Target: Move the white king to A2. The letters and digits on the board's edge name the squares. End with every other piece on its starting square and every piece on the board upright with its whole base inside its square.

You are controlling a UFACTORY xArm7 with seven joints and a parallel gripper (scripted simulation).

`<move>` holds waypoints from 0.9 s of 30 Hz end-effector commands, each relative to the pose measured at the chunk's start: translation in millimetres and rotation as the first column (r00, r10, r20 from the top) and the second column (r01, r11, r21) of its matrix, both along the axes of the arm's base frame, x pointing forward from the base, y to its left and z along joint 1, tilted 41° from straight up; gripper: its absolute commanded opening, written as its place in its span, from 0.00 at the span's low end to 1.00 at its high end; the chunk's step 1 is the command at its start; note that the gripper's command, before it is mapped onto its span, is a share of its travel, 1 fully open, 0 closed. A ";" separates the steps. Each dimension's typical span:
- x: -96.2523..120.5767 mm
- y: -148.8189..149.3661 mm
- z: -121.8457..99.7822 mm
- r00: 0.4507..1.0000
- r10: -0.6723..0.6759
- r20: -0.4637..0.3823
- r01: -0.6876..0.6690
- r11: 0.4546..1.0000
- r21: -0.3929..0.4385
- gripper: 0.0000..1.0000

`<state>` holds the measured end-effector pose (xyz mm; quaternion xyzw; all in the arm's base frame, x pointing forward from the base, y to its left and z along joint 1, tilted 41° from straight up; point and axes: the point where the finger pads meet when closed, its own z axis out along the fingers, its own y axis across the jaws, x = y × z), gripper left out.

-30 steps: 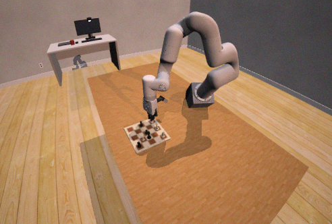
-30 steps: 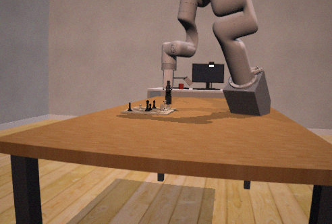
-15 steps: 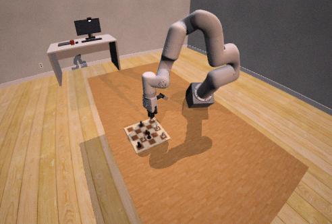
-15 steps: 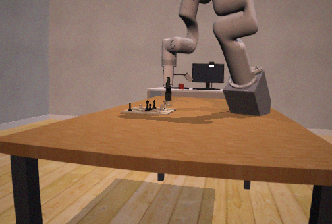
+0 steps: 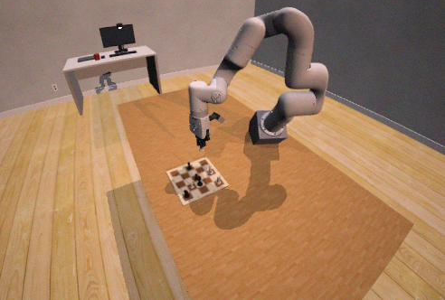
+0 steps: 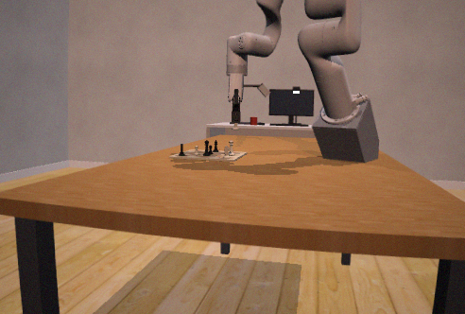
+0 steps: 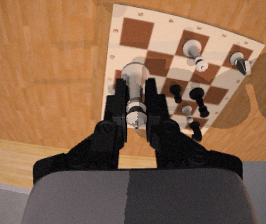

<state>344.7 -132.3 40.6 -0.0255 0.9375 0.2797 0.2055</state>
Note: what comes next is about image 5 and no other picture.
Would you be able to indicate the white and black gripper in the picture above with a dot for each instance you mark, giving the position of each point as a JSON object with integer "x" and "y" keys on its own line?
{"x": 200, "y": 126}

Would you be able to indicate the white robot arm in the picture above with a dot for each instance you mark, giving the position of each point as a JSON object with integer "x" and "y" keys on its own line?
{"x": 300, "y": 73}

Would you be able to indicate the chessboard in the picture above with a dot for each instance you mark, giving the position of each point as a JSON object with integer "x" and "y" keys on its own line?
{"x": 180, "y": 178}

